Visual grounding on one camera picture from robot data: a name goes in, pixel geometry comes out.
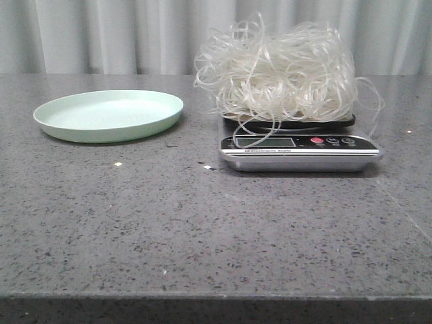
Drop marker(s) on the white translucent vermicelli bundle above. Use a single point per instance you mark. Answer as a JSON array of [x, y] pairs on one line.
[[304, 75]]

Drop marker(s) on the black silver kitchen scale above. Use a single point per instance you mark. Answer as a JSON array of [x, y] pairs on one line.
[[295, 146]]

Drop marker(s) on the white pleated curtain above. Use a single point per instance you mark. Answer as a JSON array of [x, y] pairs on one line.
[[163, 37]]

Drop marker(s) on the light green round plate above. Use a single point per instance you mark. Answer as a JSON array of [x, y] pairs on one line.
[[109, 116]]

